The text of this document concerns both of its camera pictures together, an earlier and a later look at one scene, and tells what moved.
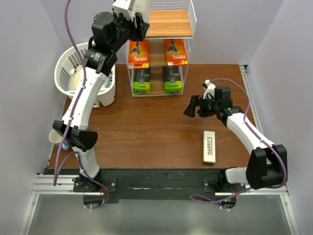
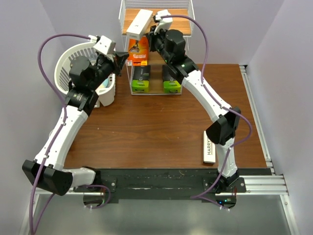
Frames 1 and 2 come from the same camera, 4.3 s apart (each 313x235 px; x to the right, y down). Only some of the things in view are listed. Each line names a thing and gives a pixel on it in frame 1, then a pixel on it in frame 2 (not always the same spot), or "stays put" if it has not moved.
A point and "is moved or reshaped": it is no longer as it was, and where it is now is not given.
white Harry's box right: [209, 147] stays put
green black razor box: [173, 81] stays put
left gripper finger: [140, 26] → [121, 58]
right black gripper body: [208, 107] → [161, 35]
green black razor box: [142, 81] stays put
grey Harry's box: [142, 6] is moved or reshaped
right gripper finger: [190, 110] → [153, 39]
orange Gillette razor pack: [138, 55] stays put
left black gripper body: [126, 28] → [105, 67]
